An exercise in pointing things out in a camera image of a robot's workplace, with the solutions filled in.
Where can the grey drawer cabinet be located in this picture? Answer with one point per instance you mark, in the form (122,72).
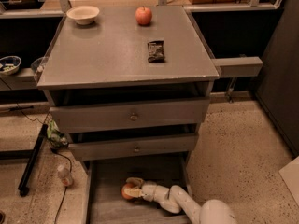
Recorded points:
(107,63)

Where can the dark snack packet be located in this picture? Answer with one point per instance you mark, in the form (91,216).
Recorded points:
(156,51)

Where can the top grey drawer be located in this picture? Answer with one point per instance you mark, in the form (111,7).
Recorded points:
(107,117)

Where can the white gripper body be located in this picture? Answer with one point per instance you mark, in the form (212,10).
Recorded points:
(149,190)

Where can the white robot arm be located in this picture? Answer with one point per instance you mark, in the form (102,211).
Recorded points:
(175,199)

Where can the middle grey drawer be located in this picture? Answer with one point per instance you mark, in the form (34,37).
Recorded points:
(102,150)

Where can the clear glass bowl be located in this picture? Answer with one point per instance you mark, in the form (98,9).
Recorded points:
(39,64)

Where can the blue patterned bowl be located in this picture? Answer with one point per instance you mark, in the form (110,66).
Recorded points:
(9,65)

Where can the red apple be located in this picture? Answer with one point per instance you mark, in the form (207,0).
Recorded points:
(143,15)

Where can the clear plastic bottle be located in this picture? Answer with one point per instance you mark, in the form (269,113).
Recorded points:
(65,175)

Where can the grey drawer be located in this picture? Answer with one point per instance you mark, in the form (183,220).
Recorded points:
(107,177)
(107,117)
(102,150)

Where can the bottom grey drawer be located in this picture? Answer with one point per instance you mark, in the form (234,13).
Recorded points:
(107,177)

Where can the grey side shelf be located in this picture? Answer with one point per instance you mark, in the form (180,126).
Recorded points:
(238,67)

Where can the white bowl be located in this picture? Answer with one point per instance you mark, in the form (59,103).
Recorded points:
(83,15)

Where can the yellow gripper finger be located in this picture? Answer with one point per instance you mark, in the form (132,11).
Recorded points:
(136,181)
(130,193)

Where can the green snack bag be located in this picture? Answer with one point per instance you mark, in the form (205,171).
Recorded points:
(56,138)

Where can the black stand leg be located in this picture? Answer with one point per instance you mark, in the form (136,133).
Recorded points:
(22,188)

